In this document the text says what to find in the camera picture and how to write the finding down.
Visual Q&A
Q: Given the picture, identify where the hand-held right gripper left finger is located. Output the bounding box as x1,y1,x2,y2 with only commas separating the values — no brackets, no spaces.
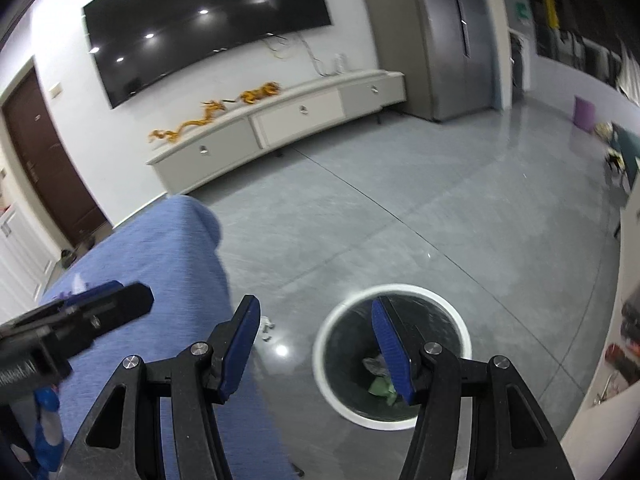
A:
59,294,261,480

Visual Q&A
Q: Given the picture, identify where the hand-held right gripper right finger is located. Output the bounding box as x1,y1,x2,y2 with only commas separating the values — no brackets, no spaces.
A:
371,296,576,480

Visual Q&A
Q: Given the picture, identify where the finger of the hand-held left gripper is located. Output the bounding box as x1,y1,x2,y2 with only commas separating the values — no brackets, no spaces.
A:
50,280,154,351

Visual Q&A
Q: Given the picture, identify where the white round trash bin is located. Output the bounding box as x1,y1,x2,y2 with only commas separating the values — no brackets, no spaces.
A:
312,284,472,431

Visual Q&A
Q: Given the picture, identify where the person's left hand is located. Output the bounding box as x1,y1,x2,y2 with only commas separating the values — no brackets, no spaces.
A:
32,385,66,478

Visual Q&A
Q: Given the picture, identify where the grey crumpled wrapper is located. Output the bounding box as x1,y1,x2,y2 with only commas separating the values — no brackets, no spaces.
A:
361,354,391,377

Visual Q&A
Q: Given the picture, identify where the green crumpled paper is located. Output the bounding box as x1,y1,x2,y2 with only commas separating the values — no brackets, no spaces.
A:
367,377,399,406

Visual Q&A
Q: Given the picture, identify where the blue rug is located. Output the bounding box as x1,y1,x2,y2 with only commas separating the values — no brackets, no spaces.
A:
37,195,301,480

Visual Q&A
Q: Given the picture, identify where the brown door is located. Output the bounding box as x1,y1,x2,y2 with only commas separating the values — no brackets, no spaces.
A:
2,67,108,248

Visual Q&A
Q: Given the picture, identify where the golden dragon figurine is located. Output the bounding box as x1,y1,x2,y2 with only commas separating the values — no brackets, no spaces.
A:
148,100,227,145

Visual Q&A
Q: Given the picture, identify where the red black object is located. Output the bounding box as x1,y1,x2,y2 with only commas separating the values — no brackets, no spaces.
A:
604,342,640,376

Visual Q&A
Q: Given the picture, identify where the white grey television cabinet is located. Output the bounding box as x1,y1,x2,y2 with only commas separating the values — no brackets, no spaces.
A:
146,68,406,196

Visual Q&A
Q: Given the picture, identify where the golden tiger figurine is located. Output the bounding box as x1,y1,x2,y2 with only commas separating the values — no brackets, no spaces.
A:
240,82,284,106

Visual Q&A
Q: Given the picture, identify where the purple bin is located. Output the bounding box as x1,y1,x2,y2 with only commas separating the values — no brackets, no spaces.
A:
572,96,596,133

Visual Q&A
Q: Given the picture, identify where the teal chair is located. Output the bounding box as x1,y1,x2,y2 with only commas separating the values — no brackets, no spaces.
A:
607,122,640,196

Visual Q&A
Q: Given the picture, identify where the grey refrigerator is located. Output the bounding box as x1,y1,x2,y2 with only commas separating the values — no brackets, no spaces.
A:
372,0,503,122

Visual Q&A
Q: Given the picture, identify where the television cable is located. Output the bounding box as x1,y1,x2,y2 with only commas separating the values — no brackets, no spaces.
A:
260,32,333,77

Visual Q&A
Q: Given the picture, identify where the black wall television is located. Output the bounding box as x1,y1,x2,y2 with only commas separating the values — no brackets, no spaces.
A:
82,0,333,109

